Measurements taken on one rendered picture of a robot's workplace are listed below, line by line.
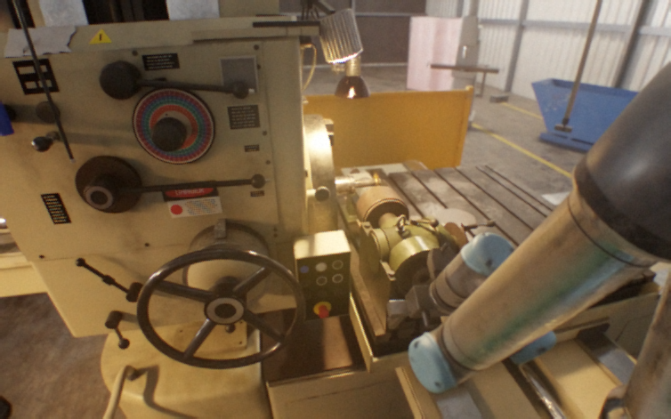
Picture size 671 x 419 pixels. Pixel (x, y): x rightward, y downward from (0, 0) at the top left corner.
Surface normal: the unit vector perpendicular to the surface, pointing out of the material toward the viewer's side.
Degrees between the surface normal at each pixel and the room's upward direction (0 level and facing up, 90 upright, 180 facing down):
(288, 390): 90
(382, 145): 90
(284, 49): 90
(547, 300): 100
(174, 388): 0
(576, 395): 0
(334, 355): 0
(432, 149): 90
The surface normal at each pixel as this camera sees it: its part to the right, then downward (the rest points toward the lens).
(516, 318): -0.66, 0.51
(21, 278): 0.21, 0.49
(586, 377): 0.00, -0.86
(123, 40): 0.15, -0.26
